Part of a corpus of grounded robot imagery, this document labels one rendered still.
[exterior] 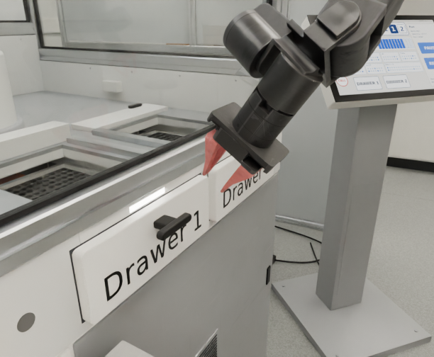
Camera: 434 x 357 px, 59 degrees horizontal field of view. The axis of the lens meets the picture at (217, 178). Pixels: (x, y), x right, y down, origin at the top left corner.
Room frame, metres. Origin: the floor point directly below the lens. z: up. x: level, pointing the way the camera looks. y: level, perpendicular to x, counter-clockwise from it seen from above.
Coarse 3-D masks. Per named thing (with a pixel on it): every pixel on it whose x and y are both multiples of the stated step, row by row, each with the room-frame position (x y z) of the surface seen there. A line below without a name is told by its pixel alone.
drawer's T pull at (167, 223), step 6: (162, 216) 0.51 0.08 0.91; (168, 216) 0.51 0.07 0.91; (180, 216) 0.51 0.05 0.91; (186, 216) 0.51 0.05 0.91; (156, 222) 0.49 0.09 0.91; (162, 222) 0.49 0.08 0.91; (168, 222) 0.49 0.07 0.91; (174, 222) 0.49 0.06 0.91; (180, 222) 0.49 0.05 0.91; (186, 222) 0.51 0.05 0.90; (156, 228) 0.49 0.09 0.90; (162, 228) 0.47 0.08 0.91; (168, 228) 0.47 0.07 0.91; (174, 228) 0.48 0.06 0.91; (162, 234) 0.46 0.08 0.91; (168, 234) 0.47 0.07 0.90; (162, 240) 0.46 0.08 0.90
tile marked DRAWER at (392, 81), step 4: (384, 76) 1.23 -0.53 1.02; (388, 76) 1.23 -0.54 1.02; (392, 76) 1.24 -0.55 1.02; (396, 76) 1.24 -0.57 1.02; (400, 76) 1.25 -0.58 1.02; (404, 76) 1.25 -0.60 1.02; (384, 80) 1.22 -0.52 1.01; (388, 80) 1.22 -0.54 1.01; (392, 80) 1.23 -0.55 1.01; (396, 80) 1.23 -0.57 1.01; (400, 80) 1.24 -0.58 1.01; (404, 80) 1.24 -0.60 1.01; (388, 84) 1.21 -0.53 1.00; (392, 84) 1.22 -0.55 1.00; (396, 84) 1.22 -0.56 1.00; (400, 84) 1.23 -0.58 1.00; (404, 84) 1.23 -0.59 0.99; (408, 84) 1.23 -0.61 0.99; (388, 88) 1.20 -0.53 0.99; (392, 88) 1.21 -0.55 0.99; (396, 88) 1.21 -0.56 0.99
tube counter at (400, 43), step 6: (384, 42) 1.32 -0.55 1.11; (390, 42) 1.33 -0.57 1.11; (396, 42) 1.34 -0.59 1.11; (402, 42) 1.34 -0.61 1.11; (408, 42) 1.35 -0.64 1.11; (378, 48) 1.30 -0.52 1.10; (384, 48) 1.30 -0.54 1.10; (390, 48) 1.31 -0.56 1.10; (396, 48) 1.32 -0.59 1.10; (402, 48) 1.33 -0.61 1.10; (408, 48) 1.33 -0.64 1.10; (414, 48) 1.34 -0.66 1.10
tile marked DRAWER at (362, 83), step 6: (354, 78) 1.19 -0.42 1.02; (360, 78) 1.20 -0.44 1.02; (366, 78) 1.20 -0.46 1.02; (372, 78) 1.21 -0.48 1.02; (378, 78) 1.22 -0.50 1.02; (360, 84) 1.18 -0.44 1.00; (366, 84) 1.19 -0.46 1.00; (372, 84) 1.20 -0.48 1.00; (378, 84) 1.20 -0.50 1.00; (360, 90) 1.17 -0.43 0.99; (366, 90) 1.17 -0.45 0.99
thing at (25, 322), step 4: (28, 312) 0.33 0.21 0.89; (24, 316) 0.33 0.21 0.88; (28, 316) 0.33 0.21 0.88; (32, 316) 0.34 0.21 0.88; (20, 320) 0.32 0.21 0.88; (24, 320) 0.33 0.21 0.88; (28, 320) 0.33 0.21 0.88; (32, 320) 0.34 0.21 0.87; (20, 324) 0.32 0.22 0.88; (24, 324) 0.33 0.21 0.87; (28, 324) 0.33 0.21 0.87; (32, 324) 0.33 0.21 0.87; (20, 328) 0.32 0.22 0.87; (24, 328) 0.33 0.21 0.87; (28, 328) 0.33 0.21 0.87
